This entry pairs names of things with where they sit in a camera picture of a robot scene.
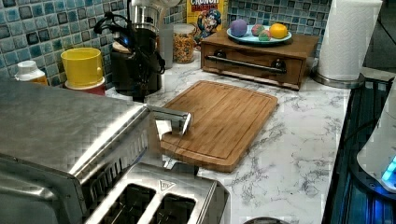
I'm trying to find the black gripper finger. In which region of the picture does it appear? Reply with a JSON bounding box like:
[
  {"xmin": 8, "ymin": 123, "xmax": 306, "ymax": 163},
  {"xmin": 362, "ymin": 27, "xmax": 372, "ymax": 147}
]
[{"xmin": 132, "ymin": 82, "xmax": 147, "ymax": 103}]

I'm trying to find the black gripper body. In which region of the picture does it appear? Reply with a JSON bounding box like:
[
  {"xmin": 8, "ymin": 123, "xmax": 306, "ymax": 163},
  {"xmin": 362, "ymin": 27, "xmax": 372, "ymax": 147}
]
[{"xmin": 115, "ymin": 28, "xmax": 165, "ymax": 83}]

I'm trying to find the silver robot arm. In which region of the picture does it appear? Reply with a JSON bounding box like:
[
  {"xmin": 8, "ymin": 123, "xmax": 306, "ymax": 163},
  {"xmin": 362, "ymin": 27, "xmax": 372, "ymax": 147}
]
[{"xmin": 110, "ymin": 0, "xmax": 180, "ymax": 103}]

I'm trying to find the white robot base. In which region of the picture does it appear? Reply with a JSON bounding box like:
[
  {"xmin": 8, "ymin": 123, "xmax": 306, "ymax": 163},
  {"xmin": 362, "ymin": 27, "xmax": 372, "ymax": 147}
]
[{"xmin": 348, "ymin": 77, "xmax": 395, "ymax": 201}]

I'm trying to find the stainless steel toaster oven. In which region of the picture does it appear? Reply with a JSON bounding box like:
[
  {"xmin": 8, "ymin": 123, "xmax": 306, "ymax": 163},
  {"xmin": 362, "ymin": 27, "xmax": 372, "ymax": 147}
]
[{"xmin": 0, "ymin": 82, "xmax": 162, "ymax": 224}]

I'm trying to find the black canister with wooden lid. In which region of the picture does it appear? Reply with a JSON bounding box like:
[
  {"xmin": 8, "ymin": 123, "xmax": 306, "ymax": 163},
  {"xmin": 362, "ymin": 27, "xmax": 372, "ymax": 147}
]
[{"xmin": 110, "ymin": 42, "xmax": 162, "ymax": 97}]

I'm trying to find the grey tall cup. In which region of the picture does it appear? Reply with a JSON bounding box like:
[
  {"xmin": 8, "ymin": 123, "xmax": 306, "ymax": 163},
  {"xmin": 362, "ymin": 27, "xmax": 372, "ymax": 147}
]
[{"xmin": 159, "ymin": 24, "xmax": 174, "ymax": 69}]

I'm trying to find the red white container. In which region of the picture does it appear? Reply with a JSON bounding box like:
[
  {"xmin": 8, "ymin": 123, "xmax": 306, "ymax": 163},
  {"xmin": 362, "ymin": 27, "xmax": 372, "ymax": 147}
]
[{"xmin": 64, "ymin": 77, "xmax": 106, "ymax": 96}]

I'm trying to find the glass jar with cereal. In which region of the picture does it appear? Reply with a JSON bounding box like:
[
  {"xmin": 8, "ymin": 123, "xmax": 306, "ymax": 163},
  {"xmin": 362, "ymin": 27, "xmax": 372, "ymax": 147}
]
[{"xmin": 173, "ymin": 23, "xmax": 195, "ymax": 63}]

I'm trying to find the yellow plastic cup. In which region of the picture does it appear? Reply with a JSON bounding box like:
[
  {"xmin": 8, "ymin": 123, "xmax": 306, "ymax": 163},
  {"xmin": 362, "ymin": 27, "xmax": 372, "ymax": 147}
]
[{"xmin": 61, "ymin": 48, "xmax": 103, "ymax": 88}]

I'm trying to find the cereal box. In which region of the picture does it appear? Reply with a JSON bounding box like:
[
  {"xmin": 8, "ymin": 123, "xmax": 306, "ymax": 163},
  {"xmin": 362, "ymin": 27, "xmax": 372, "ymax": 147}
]
[{"xmin": 186, "ymin": 0, "xmax": 229, "ymax": 45}]

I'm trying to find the bamboo cutting board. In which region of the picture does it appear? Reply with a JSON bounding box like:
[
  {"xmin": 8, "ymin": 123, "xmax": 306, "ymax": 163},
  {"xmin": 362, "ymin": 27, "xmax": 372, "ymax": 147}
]
[{"xmin": 161, "ymin": 80, "xmax": 277, "ymax": 173}]

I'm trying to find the purple toy fruit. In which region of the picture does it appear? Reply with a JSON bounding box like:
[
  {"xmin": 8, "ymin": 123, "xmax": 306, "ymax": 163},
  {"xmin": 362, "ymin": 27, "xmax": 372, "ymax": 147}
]
[{"xmin": 230, "ymin": 19, "xmax": 248, "ymax": 37}]

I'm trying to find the stainless steel two-slot toaster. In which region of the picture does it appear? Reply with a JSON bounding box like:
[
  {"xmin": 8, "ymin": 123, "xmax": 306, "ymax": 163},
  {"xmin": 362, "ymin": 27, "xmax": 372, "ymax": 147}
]
[{"xmin": 84, "ymin": 163, "xmax": 231, "ymax": 224}]

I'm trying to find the light blue plate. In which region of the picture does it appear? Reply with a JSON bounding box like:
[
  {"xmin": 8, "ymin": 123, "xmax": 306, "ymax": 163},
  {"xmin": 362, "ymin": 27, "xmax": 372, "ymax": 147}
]
[{"xmin": 226, "ymin": 25, "xmax": 292, "ymax": 45}]

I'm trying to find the white capped bottle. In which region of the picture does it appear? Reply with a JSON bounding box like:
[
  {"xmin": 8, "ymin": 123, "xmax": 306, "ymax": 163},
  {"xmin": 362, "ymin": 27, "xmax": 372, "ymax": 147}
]
[{"xmin": 14, "ymin": 61, "xmax": 48, "ymax": 85}]

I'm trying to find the red green toy fruit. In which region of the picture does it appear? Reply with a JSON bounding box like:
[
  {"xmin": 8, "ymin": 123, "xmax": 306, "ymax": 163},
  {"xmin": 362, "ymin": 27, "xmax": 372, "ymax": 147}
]
[{"xmin": 251, "ymin": 24, "xmax": 264, "ymax": 36}]

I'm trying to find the pink green toy fruit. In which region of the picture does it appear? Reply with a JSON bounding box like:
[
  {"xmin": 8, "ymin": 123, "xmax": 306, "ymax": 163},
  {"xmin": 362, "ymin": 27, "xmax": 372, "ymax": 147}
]
[{"xmin": 258, "ymin": 30, "xmax": 272, "ymax": 41}]

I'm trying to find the yellow toy lemon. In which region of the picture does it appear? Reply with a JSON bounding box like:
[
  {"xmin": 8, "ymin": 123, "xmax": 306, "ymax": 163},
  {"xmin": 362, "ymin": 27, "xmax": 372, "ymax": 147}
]
[{"xmin": 269, "ymin": 23, "xmax": 288, "ymax": 39}]

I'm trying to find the wooden drawer box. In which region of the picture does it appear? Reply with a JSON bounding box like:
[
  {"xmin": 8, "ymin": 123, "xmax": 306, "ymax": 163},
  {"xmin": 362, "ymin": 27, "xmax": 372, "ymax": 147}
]
[{"xmin": 201, "ymin": 30, "xmax": 318, "ymax": 91}]

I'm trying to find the dark round object bottom edge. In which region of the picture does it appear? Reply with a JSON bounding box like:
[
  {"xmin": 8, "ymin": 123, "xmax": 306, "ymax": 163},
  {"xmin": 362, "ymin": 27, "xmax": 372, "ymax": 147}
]
[{"xmin": 243, "ymin": 217, "xmax": 288, "ymax": 224}]

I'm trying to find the white paper towel roll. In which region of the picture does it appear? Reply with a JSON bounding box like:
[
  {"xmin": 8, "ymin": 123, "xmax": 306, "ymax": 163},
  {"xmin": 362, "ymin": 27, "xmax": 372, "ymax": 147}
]
[{"xmin": 318, "ymin": 0, "xmax": 383, "ymax": 81}]

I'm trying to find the metal paper towel holder base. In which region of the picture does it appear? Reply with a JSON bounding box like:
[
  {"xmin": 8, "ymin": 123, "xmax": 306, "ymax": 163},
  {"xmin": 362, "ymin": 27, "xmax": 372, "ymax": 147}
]
[{"xmin": 310, "ymin": 71, "xmax": 365, "ymax": 90}]

